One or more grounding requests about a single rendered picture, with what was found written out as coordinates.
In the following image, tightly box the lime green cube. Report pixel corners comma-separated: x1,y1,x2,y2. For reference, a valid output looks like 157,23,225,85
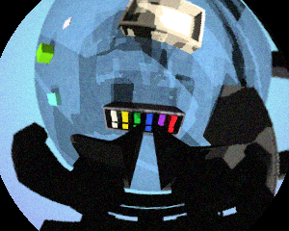
37,42,55,64

